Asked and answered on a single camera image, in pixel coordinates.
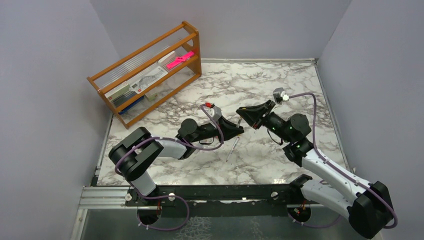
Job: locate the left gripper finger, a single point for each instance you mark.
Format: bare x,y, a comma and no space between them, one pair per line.
231,133
226,124

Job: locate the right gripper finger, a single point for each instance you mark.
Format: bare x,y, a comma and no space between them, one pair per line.
252,117
252,109

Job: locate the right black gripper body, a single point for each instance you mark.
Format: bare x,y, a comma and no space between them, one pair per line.
263,119

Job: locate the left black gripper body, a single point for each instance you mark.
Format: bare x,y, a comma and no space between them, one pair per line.
207,131

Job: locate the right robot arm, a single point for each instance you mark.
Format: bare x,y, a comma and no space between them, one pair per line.
367,206

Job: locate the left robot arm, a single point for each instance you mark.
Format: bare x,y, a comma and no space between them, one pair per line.
135,153

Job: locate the white grey pen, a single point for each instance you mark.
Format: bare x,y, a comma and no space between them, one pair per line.
233,148

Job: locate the pink tool on rack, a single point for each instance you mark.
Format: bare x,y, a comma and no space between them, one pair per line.
180,59

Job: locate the white digital scale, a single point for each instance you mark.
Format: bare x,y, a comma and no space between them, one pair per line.
146,78

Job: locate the wooden rack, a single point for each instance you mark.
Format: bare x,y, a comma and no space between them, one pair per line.
161,51

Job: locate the green white box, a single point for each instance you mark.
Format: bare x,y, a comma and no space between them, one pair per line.
118,93

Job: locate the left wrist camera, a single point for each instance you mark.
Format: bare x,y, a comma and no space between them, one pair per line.
213,111

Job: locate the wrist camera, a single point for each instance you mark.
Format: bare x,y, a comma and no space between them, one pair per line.
213,111
279,95

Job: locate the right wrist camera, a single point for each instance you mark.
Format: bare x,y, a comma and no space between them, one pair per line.
279,95

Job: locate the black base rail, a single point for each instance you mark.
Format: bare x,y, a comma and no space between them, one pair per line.
243,200

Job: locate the aluminium frame rail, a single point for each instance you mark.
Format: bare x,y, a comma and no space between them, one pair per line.
103,197

